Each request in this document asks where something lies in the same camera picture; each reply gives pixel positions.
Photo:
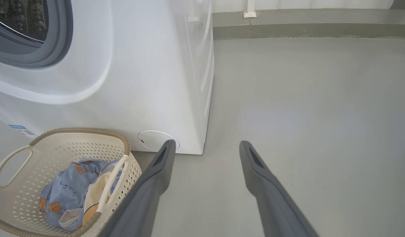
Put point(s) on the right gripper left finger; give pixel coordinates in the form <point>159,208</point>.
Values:
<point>143,197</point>

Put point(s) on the round white filter cover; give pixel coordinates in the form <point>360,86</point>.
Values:
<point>153,140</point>

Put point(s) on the blue garment with orange print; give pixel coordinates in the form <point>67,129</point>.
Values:
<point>67,191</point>

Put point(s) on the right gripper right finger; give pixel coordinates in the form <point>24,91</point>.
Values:
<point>271,204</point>

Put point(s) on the cream blue orange-trimmed garment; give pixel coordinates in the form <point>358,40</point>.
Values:
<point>95,194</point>

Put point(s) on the cream perforated laundry basket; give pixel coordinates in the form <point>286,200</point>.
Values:
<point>57,148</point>

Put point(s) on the white front-loading washing machine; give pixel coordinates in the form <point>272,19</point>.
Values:
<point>139,82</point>

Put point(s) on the blue energy label sticker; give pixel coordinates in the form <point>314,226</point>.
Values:
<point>23,131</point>

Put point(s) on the white post foot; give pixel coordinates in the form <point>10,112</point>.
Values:
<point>250,11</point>

